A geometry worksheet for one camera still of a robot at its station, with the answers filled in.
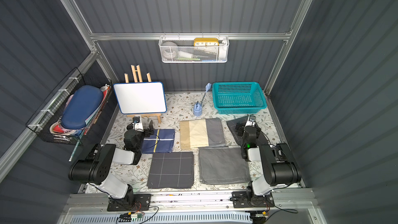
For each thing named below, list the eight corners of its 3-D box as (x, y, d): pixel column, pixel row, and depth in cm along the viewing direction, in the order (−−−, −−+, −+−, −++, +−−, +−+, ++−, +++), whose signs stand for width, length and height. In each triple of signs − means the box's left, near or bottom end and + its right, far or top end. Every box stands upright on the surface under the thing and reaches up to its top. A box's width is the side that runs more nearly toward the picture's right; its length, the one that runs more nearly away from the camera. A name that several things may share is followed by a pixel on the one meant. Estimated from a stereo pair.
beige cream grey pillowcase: (180, 150, 93) (179, 148, 91) (179, 123, 105) (179, 121, 103) (225, 145, 94) (226, 143, 93) (220, 119, 107) (220, 117, 105)
